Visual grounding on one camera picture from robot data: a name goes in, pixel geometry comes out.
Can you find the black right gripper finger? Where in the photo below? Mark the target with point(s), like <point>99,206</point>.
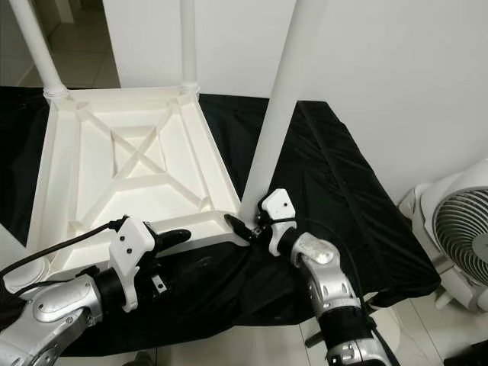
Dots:
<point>238,226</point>

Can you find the white round floor base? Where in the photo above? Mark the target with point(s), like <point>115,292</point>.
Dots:
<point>385,324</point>

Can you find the grey robot foot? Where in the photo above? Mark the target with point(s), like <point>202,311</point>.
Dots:
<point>141,360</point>

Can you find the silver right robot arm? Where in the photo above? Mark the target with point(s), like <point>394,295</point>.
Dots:
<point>328,282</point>

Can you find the white plastic table top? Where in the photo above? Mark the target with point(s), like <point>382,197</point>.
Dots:
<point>69,191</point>

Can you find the black tablecloth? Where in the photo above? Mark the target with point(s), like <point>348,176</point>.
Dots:
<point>389,252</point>

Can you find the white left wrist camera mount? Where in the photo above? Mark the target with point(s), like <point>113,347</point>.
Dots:
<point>133,240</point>

